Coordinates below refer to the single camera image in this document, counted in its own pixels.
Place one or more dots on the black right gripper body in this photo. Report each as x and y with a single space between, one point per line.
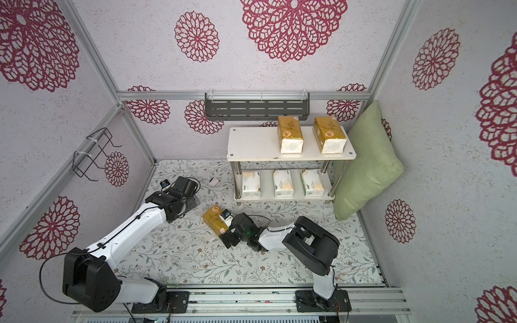
231 233

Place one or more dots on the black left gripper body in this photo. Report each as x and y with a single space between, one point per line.
188 206

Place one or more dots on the white tissue pack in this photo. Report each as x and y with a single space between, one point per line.
282 182
251 184
311 182

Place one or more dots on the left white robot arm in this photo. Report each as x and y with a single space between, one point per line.
89 275

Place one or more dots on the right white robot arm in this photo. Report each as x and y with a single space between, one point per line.
312 245

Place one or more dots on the white two-tier shelf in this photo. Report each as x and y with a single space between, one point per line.
258 149

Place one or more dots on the green pillow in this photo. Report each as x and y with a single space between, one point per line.
374 169

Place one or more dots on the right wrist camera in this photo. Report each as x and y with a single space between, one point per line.
227 217

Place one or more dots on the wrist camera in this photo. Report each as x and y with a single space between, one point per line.
164 184
227 217

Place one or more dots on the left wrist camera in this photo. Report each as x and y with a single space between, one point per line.
164 184

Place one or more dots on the metal base rail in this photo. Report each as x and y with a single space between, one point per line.
265 304

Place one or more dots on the black wire wall rack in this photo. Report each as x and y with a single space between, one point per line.
83 160

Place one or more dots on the grey wall-mounted rack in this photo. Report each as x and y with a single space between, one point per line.
223 108

